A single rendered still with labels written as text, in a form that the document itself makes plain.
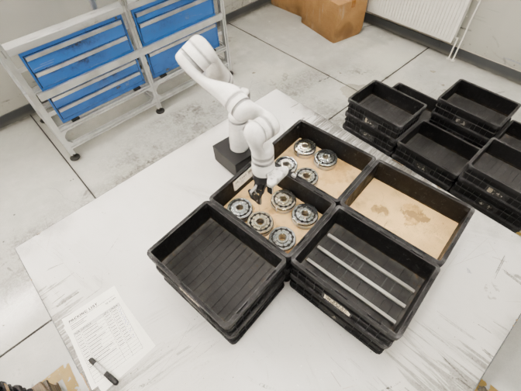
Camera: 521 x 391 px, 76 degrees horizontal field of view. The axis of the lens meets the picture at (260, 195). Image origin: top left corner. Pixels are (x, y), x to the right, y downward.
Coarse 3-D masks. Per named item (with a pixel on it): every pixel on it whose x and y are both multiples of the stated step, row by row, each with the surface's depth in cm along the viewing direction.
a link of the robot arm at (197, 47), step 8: (192, 40) 96; (200, 40) 96; (184, 48) 97; (192, 48) 96; (200, 48) 96; (208, 48) 97; (192, 56) 96; (200, 56) 97; (208, 56) 98; (216, 56) 101; (200, 64) 98; (208, 64) 100; (216, 64) 105; (208, 72) 113; (216, 72) 110; (224, 72) 112; (216, 80) 114; (224, 80) 115
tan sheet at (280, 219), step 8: (248, 184) 145; (240, 192) 142; (264, 192) 141; (264, 200) 139; (296, 200) 138; (256, 208) 137; (264, 208) 137; (272, 216) 134; (280, 216) 134; (288, 216) 134; (320, 216) 133; (280, 224) 132; (288, 224) 132; (296, 232) 129; (304, 232) 129; (296, 240) 127
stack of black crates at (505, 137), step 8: (512, 120) 212; (504, 128) 209; (512, 128) 215; (520, 128) 212; (496, 136) 205; (504, 136) 219; (512, 136) 218; (520, 136) 214; (512, 144) 214; (520, 144) 214
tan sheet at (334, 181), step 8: (288, 152) 155; (296, 160) 152; (304, 160) 152; (312, 160) 152; (312, 168) 149; (336, 168) 148; (344, 168) 148; (352, 168) 148; (320, 176) 146; (328, 176) 146; (336, 176) 145; (344, 176) 145; (352, 176) 145; (320, 184) 143; (328, 184) 143; (336, 184) 143; (344, 184) 143; (328, 192) 140; (336, 192) 140
